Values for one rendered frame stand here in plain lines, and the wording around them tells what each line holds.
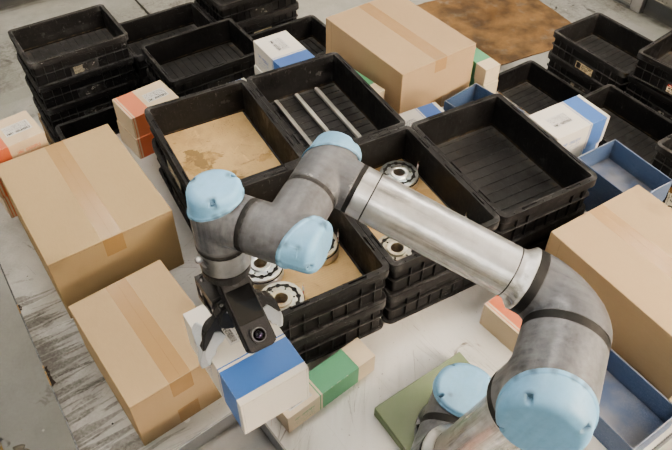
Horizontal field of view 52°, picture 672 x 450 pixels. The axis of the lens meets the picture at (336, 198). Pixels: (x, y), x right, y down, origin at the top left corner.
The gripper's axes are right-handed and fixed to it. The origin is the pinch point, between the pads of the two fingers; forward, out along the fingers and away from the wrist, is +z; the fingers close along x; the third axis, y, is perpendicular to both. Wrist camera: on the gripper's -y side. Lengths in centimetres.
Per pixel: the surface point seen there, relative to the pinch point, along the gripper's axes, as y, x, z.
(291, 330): 14.6, -16.5, 25.7
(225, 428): 7.4, 4.0, 34.7
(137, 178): 71, -7, 21
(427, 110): 63, -95, 32
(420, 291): 10, -49, 31
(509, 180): 24, -90, 28
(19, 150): 98, 15, 20
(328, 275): 24.0, -32.2, 27.8
